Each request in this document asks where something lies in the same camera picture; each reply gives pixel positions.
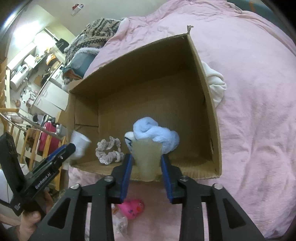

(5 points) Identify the translucent beige silicone cup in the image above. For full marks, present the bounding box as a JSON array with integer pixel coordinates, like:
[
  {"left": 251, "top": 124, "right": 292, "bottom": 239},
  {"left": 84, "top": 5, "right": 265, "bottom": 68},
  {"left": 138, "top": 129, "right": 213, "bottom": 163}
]
[{"left": 132, "top": 138, "right": 162, "bottom": 182}]

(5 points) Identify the pink rubber duck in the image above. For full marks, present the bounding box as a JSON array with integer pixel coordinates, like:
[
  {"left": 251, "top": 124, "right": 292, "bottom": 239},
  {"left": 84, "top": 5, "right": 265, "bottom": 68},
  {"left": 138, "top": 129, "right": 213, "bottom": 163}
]
[{"left": 118, "top": 199, "right": 144, "bottom": 220}]

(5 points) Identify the white foam cup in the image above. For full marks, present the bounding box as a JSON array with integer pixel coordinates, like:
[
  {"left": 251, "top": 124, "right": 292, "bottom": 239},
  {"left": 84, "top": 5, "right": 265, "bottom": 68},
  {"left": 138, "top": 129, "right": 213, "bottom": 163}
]
[{"left": 70, "top": 131, "right": 91, "bottom": 160}]

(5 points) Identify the clear plastic bag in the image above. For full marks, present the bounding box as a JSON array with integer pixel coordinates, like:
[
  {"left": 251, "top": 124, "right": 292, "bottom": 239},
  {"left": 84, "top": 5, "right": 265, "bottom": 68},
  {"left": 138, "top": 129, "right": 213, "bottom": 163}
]
[{"left": 112, "top": 212, "right": 128, "bottom": 237}]

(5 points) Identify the person's left hand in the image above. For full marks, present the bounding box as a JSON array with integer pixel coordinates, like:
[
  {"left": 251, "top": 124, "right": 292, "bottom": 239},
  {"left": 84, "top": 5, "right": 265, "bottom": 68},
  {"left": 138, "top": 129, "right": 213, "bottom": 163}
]
[{"left": 18, "top": 189, "right": 55, "bottom": 241}]

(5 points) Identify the beige lace scrunchie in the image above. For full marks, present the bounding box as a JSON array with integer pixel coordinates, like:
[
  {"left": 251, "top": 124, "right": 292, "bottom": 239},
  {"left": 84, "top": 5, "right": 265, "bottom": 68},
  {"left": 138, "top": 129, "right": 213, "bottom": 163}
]
[{"left": 95, "top": 136, "right": 124, "bottom": 165}]

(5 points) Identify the pink suitcase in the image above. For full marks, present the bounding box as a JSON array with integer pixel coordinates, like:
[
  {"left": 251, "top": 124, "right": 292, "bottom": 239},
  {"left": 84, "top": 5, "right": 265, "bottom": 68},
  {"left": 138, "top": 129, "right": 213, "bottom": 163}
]
[{"left": 38, "top": 121, "right": 60, "bottom": 156}]

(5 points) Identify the wooden railing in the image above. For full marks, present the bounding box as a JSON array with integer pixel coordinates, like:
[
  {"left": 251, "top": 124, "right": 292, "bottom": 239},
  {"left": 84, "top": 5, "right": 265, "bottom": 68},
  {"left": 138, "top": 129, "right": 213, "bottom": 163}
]
[{"left": 0, "top": 107, "right": 67, "bottom": 186}]

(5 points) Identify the white cabinet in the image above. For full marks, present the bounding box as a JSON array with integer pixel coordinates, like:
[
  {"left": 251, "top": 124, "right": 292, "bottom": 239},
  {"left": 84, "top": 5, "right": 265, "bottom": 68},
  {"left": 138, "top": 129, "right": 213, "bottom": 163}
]
[{"left": 30, "top": 81, "right": 68, "bottom": 118}]

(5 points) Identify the white washing machine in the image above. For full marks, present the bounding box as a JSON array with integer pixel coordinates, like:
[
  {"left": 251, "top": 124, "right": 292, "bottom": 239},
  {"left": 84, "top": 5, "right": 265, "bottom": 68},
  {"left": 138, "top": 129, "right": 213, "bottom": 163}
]
[{"left": 50, "top": 64, "right": 64, "bottom": 88}]

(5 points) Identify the brown cardboard box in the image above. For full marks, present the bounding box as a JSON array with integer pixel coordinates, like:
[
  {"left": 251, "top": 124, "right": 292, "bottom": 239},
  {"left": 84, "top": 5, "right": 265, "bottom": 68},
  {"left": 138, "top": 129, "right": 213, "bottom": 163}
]
[{"left": 66, "top": 33, "right": 222, "bottom": 180}]

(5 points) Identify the white cloth bundle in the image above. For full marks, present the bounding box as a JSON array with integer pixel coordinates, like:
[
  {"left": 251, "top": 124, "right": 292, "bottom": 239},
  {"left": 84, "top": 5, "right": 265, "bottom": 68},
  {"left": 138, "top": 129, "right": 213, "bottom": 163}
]
[{"left": 201, "top": 61, "right": 227, "bottom": 107}]

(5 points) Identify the blue grey pillow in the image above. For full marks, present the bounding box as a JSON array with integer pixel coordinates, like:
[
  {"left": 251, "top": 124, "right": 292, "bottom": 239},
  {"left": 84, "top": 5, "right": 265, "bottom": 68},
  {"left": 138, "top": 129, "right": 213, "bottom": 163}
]
[{"left": 63, "top": 47, "right": 100, "bottom": 80}]

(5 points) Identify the pink bed duvet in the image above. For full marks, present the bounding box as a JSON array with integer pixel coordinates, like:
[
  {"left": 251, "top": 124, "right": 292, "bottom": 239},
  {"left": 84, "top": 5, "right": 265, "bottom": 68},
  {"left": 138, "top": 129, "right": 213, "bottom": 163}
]
[{"left": 84, "top": 1, "right": 295, "bottom": 240}]

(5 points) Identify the patterned knit blanket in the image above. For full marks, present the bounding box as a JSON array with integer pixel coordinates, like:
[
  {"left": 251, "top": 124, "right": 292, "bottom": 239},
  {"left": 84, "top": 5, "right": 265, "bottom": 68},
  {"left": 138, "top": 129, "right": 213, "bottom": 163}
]
[{"left": 65, "top": 18, "right": 121, "bottom": 65}]

